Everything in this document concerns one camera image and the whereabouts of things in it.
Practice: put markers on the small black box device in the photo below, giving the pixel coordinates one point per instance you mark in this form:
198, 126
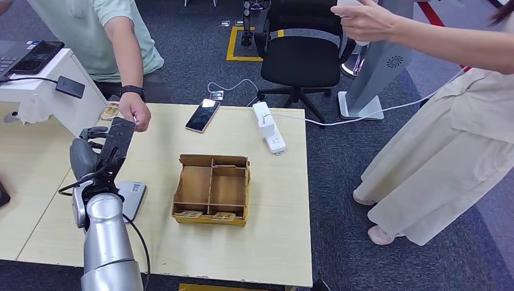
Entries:
70, 86

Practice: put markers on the small grey round disc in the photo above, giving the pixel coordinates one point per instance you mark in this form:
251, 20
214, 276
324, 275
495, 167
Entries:
11, 117

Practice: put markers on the person's left hand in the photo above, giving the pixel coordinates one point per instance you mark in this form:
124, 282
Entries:
134, 112

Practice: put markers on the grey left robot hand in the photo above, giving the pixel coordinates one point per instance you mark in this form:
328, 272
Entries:
84, 156

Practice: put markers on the person's hand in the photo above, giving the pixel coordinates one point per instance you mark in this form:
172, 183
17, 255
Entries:
365, 22

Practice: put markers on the yellow patterned room key card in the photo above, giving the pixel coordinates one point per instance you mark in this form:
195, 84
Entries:
189, 214
108, 112
223, 216

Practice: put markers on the black floor object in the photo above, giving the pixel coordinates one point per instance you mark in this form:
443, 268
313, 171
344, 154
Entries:
321, 286

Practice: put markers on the chrome round stand base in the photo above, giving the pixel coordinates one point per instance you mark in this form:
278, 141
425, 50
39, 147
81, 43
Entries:
351, 64

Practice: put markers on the white grey card reader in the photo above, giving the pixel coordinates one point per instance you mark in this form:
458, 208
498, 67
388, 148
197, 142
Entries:
134, 197

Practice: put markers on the grey laptop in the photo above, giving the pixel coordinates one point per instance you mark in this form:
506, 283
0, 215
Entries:
10, 60

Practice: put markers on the black smartwatch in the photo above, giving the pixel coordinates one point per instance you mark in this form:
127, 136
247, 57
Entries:
132, 90

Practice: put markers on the person's forearm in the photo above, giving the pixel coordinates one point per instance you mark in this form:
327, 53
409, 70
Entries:
453, 44

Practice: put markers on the person's left forearm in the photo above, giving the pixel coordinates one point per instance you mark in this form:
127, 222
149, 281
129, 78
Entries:
122, 60

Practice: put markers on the white raised counter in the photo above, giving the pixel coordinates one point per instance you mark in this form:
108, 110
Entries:
64, 114

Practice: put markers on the smartphone with pink case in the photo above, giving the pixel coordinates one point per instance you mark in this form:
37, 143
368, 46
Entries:
202, 116

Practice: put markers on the grey kiosk stand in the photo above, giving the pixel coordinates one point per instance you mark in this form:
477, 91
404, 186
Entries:
381, 68

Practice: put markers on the wooden organizer box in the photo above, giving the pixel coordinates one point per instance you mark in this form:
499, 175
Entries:
196, 184

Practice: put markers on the white charger block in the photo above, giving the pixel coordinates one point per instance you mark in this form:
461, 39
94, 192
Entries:
265, 126

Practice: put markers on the person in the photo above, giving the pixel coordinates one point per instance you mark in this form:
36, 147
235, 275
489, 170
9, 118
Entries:
441, 180
80, 36

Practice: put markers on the pink shoe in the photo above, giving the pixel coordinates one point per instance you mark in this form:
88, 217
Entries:
379, 237
361, 199

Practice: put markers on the black office chair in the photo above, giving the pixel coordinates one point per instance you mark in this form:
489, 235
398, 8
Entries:
301, 60

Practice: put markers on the white crumpled tissue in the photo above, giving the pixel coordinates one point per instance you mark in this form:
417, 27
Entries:
33, 112

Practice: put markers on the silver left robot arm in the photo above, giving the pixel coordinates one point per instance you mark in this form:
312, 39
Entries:
108, 241

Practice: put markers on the white handheld controller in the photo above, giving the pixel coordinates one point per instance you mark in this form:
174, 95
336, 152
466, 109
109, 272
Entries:
349, 2

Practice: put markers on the white power strip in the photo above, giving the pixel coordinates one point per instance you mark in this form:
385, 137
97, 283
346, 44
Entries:
277, 142

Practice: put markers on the black robot legs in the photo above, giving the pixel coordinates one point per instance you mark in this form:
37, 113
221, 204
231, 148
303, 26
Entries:
247, 38

